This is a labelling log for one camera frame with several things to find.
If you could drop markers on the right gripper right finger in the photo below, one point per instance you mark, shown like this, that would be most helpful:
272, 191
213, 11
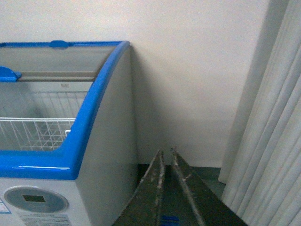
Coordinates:
207, 208

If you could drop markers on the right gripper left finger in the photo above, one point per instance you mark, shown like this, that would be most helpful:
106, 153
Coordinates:
144, 208

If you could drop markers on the sliding glass freezer lid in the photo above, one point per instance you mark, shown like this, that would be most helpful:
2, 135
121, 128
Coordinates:
57, 60

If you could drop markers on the blue plastic shopping basket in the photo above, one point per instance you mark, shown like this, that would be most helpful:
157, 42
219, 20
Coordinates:
170, 221

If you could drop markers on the white pleated curtain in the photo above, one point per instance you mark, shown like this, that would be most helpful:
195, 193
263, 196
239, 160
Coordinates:
263, 179

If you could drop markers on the white chest freezer blue trim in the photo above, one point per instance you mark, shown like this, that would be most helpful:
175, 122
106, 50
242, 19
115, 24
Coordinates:
88, 180

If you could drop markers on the white wire freezer basket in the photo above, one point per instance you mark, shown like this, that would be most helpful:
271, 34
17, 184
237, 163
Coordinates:
38, 121

